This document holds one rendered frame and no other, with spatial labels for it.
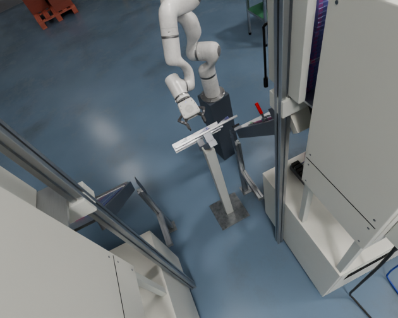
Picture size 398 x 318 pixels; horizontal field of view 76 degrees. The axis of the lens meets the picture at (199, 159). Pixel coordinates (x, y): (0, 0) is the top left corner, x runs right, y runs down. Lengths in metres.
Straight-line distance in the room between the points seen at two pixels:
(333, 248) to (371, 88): 0.95
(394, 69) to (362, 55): 0.07
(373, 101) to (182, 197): 1.91
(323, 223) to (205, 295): 0.99
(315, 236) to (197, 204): 1.13
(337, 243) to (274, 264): 0.69
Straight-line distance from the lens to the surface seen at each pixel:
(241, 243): 2.07
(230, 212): 2.15
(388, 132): 0.65
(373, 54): 0.60
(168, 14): 1.40
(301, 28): 0.71
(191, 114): 1.40
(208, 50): 1.74
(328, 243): 1.43
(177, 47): 1.42
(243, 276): 2.01
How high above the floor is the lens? 1.96
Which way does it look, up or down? 51 degrees down
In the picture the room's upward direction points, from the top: 22 degrees counter-clockwise
